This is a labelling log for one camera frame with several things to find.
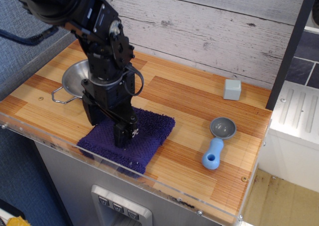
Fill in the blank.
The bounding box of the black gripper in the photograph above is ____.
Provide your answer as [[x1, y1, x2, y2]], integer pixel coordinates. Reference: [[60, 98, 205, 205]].
[[81, 71, 139, 148]]

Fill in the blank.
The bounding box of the purple terry rag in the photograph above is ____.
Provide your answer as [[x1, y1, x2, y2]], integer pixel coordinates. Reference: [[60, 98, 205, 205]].
[[77, 108, 175, 174]]

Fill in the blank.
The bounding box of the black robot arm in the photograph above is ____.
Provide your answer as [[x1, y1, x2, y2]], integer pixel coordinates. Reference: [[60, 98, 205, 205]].
[[20, 0, 139, 147]]

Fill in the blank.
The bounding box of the silver dispenser panel with buttons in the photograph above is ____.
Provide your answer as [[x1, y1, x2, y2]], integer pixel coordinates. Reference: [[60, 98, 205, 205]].
[[91, 185, 153, 226]]

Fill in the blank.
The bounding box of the clear acrylic table guard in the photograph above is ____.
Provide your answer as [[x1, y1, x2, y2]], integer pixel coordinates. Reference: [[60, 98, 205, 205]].
[[0, 111, 269, 226]]

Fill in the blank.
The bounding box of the blue and grey scoop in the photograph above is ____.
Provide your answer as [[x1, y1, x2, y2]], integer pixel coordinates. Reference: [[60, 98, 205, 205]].
[[202, 117, 237, 170]]

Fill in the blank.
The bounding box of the small grey cube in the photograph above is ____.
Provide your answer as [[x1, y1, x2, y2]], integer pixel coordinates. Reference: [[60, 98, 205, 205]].
[[223, 79, 242, 101]]

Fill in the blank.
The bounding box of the yellow object at corner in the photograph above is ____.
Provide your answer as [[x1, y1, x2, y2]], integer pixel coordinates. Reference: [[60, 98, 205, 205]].
[[6, 217, 31, 226]]

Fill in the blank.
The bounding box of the white toy sink counter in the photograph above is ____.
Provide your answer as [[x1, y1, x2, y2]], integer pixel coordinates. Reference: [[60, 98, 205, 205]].
[[259, 81, 319, 191]]

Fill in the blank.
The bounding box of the stainless steel two-handled bowl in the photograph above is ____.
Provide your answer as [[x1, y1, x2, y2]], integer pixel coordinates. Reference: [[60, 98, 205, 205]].
[[51, 60, 89, 104]]

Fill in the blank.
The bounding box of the black braided cable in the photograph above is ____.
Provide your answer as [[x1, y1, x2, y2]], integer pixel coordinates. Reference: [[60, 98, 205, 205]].
[[0, 26, 59, 46]]

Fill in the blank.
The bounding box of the dark grey right post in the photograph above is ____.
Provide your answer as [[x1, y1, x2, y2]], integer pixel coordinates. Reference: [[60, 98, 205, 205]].
[[266, 0, 315, 110]]

